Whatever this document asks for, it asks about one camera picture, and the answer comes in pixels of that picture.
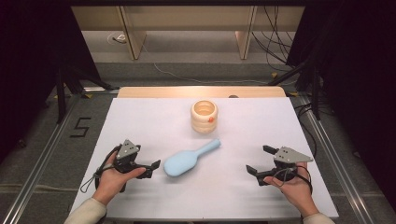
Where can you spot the white foam board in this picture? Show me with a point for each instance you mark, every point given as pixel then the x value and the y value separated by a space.
pixel 218 193

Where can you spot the round floor socket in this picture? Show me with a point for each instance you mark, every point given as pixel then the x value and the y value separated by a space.
pixel 116 38

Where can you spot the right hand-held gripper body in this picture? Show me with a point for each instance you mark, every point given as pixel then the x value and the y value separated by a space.
pixel 289 154

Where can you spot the metal floor rail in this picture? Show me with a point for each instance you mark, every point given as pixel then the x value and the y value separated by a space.
pixel 339 174
pixel 34 180

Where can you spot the black curtain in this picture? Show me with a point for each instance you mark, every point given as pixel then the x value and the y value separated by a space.
pixel 31 62
pixel 358 77

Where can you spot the person's right hand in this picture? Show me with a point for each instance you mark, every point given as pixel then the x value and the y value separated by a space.
pixel 295 193

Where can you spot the beige wooden desk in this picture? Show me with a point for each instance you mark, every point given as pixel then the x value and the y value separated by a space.
pixel 186 17

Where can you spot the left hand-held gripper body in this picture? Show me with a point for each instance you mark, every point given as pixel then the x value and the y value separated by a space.
pixel 127 149

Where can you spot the black tripod stand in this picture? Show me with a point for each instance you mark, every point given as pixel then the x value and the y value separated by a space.
pixel 61 93
pixel 316 93

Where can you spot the cream ribbed cup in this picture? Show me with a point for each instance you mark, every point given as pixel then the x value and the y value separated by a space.
pixel 204 123

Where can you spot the light wooden table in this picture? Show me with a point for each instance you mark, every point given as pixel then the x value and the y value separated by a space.
pixel 199 92

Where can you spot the person's left hand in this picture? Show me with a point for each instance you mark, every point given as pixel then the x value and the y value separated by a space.
pixel 112 183

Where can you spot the light blue silicone brush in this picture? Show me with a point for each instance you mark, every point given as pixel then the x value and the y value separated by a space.
pixel 182 163

